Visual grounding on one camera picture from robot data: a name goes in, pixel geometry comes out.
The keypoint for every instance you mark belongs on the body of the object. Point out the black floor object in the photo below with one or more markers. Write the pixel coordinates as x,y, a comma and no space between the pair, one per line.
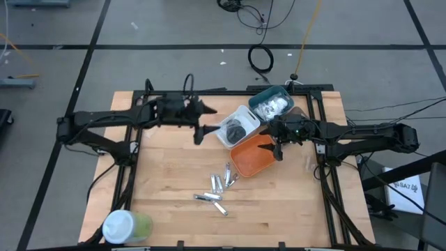
5,118

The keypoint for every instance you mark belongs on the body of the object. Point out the white plastic bin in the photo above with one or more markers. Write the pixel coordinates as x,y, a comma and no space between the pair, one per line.
252,120

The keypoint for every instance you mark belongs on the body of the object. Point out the orange plastic bin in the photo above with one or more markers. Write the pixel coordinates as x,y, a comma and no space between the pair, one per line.
251,157

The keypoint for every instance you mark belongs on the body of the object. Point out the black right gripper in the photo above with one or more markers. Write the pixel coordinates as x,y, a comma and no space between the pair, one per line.
294,127

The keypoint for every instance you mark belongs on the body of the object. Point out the teal plastic bin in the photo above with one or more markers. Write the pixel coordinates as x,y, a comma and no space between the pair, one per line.
256,97

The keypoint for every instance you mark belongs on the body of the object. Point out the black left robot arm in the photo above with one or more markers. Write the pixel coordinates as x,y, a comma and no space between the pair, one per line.
104,116

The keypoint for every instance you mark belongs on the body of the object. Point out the black stand foot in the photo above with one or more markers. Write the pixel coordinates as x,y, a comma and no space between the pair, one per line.
294,76

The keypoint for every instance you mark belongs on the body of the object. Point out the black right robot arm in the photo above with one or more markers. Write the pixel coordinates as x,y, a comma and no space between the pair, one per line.
366,130

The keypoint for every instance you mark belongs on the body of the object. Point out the grey metal base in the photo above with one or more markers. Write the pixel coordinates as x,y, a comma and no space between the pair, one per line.
38,2
17,83

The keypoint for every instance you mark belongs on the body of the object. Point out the green canister white lid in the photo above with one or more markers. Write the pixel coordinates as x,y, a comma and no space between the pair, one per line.
122,226

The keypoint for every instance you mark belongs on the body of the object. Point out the black aluminium table frame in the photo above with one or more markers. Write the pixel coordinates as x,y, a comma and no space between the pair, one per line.
237,92

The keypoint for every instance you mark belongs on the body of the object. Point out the white printed box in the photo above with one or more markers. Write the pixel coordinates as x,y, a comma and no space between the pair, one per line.
404,191

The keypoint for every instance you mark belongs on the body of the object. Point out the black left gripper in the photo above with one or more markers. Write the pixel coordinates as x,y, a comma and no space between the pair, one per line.
177,111

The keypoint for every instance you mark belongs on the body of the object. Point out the dark grey panel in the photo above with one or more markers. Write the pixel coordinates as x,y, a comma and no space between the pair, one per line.
435,209

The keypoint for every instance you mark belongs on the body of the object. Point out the black clamp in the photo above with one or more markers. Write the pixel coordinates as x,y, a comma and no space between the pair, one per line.
381,209

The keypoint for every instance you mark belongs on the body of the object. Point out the black metal bar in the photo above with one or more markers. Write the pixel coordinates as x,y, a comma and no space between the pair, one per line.
411,167

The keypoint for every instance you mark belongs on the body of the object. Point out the small clear plastic packet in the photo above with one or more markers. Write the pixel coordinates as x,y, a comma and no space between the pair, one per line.
309,164

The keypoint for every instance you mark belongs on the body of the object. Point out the white toiletry packet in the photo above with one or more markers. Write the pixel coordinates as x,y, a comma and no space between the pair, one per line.
280,104
266,109

